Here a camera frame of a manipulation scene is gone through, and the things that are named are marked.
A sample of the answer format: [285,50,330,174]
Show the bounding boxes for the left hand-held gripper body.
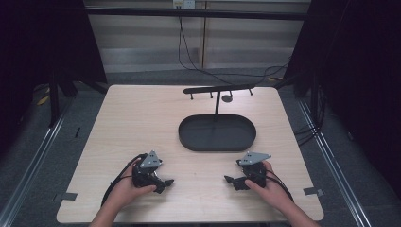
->
[131,149,164,189]

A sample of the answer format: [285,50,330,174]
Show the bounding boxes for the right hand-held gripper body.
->
[235,151,272,187]

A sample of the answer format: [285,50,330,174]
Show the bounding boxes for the person's right hand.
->
[244,160,295,213]

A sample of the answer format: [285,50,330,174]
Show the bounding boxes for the person's left hand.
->
[107,157,158,211]

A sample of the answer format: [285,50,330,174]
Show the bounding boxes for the black hook stand with tray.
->
[178,83,257,152]

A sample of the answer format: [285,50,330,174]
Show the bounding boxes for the grey tape piece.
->
[52,191,78,202]
[303,186,325,197]

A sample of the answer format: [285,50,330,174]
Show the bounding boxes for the black metal stand leg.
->
[47,70,61,129]

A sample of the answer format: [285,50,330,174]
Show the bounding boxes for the yellow floor object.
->
[36,94,51,107]

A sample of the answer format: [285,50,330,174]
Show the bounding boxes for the black curtain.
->
[0,0,109,155]
[283,0,401,201]

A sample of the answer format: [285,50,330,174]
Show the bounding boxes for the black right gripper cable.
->
[265,169,295,203]

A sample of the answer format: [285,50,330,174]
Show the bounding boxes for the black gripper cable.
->
[265,169,295,203]
[100,152,148,208]

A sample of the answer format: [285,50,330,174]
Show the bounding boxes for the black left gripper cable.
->
[100,152,148,208]

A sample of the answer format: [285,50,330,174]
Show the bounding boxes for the black floor cables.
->
[293,84,328,147]

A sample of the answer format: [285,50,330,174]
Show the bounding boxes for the metal floor rail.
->
[0,96,76,227]
[297,98,374,227]

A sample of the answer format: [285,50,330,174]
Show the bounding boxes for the black wall cable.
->
[177,15,290,87]

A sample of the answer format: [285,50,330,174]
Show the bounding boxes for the black horizontal frame bar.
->
[84,7,312,22]

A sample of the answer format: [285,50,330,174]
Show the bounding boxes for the white wall socket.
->
[172,0,197,9]

